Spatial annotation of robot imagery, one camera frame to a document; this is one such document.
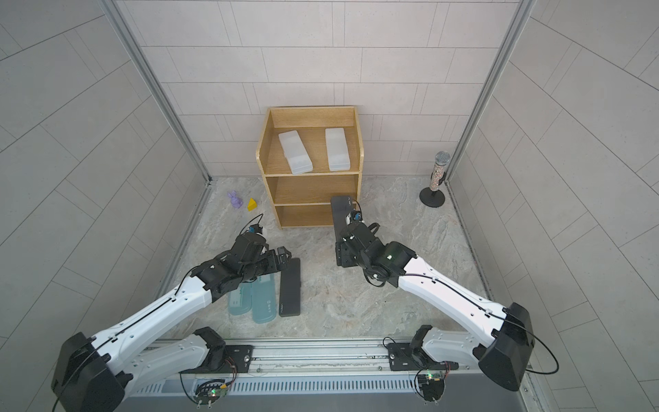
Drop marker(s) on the teal pencil case outer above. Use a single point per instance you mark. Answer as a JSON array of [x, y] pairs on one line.
[[240, 300]]

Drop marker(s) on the wooden three-tier shelf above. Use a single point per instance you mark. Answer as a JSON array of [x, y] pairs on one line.
[[304, 200]]

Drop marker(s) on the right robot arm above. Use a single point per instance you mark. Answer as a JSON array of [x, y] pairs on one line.
[[499, 339]]

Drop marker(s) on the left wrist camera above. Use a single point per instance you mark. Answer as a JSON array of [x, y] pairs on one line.
[[255, 228]]

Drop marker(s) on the teal pencil case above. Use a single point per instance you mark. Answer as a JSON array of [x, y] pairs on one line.
[[240, 300], [264, 301]]

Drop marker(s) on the left circuit board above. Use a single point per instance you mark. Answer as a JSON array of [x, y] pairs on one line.
[[210, 391]]

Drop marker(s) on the circuit board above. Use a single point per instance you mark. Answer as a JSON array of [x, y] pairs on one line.
[[429, 388], [210, 391]]

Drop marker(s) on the teal pencil case inner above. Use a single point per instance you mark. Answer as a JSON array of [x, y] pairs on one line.
[[264, 301]]

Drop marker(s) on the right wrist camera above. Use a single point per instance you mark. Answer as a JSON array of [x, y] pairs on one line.
[[356, 214]]

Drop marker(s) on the black pencil case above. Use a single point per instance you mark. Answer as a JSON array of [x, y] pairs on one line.
[[342, 210], [290, 289]]

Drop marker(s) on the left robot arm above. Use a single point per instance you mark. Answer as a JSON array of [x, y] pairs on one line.
[[97, 373]]

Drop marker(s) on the purple rabbit toy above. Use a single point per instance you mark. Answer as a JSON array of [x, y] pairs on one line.
[[235, 200]]

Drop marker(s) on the yellow triangular block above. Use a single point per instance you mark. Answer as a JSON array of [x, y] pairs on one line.
[[252, 205]]

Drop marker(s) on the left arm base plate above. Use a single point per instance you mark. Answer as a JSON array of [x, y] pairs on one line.
[[232, 358]]

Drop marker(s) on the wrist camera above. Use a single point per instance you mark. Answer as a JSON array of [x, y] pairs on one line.
[[255, 228], [356, 214]]

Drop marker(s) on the translucent white case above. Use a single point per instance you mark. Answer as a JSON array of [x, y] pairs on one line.
[[337, 150], [295, 153]]

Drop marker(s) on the glitter microphone on stand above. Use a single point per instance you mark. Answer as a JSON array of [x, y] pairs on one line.
[[432, 196]]

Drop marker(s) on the right circuit board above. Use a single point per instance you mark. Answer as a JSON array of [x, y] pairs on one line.
[[429, 388]]

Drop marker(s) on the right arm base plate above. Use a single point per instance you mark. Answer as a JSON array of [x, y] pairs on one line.
[[402, 357]]

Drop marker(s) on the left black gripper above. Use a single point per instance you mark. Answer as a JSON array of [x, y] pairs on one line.
[[275, 264]]

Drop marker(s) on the aluminium rail frame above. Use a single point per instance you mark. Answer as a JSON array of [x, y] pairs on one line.
[[328, 375]]

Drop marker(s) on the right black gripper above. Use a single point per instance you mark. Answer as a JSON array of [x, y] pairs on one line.
[[342, 251]]

